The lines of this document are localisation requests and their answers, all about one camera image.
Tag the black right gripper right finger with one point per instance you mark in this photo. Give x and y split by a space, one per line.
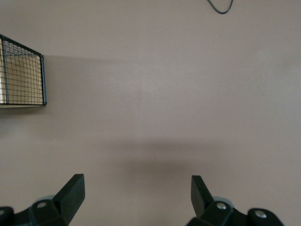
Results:
202 200

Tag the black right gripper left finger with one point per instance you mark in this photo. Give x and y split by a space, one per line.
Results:
68 200

